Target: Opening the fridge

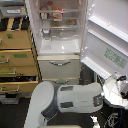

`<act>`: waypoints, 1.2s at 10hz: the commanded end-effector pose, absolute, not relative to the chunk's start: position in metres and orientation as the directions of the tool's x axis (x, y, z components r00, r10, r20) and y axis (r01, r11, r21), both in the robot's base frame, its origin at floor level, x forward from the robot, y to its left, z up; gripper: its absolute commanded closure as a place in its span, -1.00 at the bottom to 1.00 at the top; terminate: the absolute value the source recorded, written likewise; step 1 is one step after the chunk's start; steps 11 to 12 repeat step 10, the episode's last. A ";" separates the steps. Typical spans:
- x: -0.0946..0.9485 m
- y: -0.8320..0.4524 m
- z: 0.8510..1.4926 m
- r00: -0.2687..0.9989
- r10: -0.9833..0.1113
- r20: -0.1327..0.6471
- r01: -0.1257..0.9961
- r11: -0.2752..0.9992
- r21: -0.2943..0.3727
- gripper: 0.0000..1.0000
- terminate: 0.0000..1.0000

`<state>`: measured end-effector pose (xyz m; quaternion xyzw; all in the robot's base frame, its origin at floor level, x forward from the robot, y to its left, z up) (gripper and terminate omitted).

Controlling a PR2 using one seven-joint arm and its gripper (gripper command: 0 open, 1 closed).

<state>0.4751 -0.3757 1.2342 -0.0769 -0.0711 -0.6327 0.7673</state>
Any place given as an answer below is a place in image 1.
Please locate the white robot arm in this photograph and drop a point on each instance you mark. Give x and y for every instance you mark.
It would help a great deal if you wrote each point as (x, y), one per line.
(47, 100)

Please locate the upper white fridge drawer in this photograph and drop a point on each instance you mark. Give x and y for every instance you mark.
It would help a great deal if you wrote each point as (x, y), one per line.
(59, 66)

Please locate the white fridge top door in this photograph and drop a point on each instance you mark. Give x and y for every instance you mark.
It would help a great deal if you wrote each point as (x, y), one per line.
(105, 40)

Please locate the white fridge drawer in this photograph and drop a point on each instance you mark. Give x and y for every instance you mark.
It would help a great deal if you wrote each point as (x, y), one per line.
(59, 66)
(65, 81)

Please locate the lower white fridge drawer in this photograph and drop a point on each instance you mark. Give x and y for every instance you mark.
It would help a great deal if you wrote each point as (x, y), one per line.
(65, 81)

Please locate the grey box on cabinet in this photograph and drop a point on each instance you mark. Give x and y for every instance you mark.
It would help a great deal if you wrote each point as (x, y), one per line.
(13, 11)

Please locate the wooden drawer cabinet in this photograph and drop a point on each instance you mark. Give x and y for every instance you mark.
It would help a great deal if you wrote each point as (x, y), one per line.
(19, 70)

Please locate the white refrigerator body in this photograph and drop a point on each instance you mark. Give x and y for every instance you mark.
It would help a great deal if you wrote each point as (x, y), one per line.
(52, 37)

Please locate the red food package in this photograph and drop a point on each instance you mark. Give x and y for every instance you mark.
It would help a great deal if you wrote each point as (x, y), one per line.
(58, 16)

